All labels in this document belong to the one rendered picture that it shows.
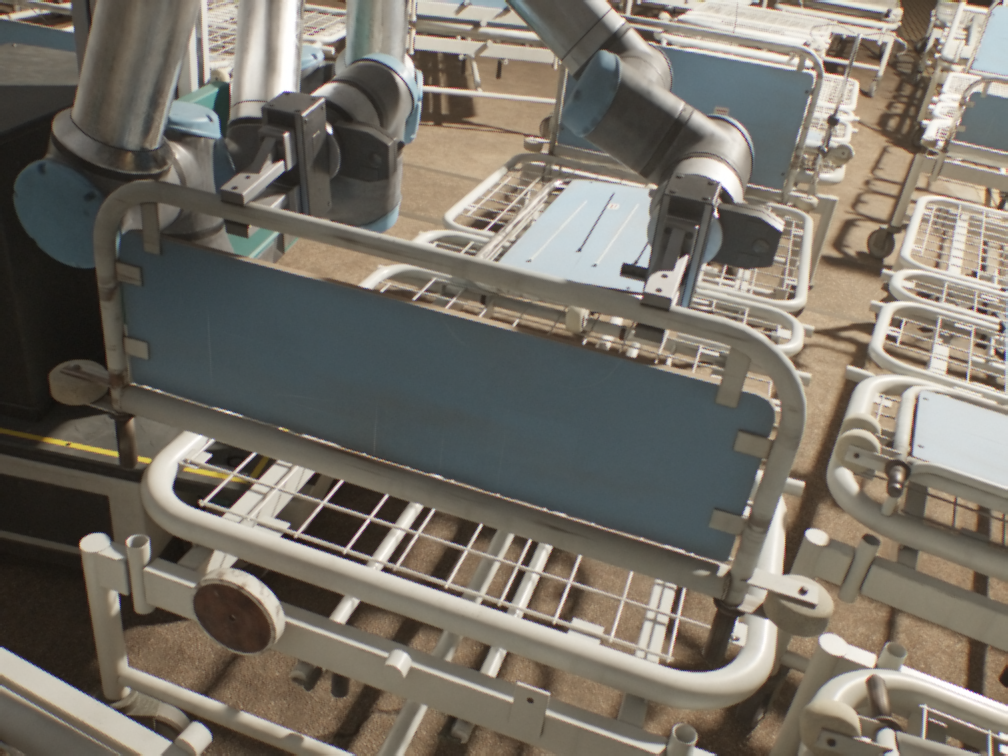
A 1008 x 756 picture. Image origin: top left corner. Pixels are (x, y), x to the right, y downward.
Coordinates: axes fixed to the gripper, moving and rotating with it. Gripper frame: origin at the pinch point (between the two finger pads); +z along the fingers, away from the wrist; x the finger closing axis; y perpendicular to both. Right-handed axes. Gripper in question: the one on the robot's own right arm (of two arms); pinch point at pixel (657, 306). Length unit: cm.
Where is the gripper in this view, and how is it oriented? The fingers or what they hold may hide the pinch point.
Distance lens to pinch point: 81.6
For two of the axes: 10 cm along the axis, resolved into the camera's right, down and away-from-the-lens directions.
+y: -9.4, -2.6, 2.3
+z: -3.4, 6.0, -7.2
